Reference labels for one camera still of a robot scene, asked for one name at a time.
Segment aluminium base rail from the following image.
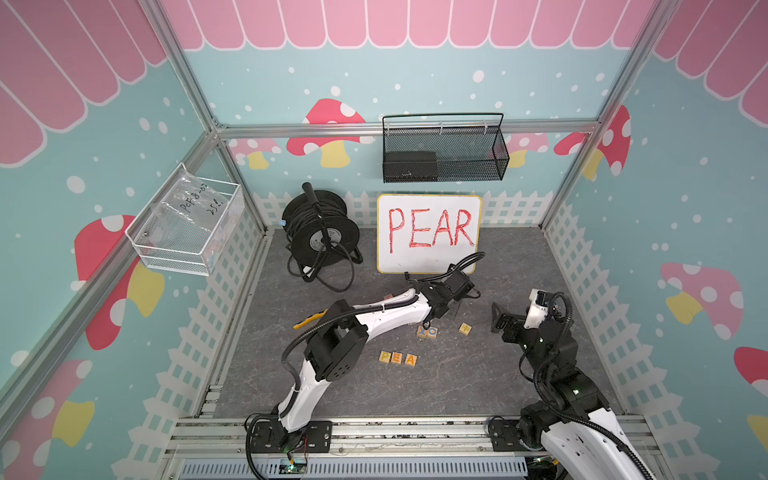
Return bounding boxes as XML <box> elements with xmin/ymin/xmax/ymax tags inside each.
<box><xmin>155</xmin><ymin>413</ymin><xmax>670</xmax><ymax>479</ymax></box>

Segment black box in basket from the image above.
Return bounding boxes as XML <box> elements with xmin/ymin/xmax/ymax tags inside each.
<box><xmin>382</xmin><ymin>151</ymin><xmax>438</xmax><ymax>183</ymax></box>

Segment black cable reel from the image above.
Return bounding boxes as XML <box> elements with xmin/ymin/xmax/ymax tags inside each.
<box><xmin>280</xmin><ymin>182</ymin><xmax>363</xmax><ymax>293</ymax></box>

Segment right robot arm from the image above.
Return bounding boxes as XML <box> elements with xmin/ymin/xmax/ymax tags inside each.
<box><xmin>491</xmin><ymin>289</ymin><xmax>655</xmax><ymax>479</ymax></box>

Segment yellow black pliers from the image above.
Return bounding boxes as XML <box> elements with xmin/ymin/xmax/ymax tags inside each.
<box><xmin>293</xmin><ymin>310</ymin><xmax>327</xmax><ymax>330</ymax></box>

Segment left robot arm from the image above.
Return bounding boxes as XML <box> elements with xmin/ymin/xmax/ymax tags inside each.
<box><xmin>243</xmin><ymin>252</ymin><xmax>485</xmax><ymax>436</ymax></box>

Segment black wire mesh basket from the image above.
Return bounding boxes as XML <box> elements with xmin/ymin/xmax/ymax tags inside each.
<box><xmin>381</xmin><ymin>112</ymin><xmax>510</xmax><ymax>182</ymax></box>

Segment white board with PEAR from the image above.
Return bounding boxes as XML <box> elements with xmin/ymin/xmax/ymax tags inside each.
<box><xmin>376</xmin><ymin>194</ymin><xmax>483</xmax><ymax>274</ymax></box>

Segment clear acrylic wall bin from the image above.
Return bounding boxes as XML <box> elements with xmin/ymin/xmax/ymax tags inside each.
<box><xmin>125</xmin><ymin>164</ymin><xmax>245</xmax><ymax>276</ymax></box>

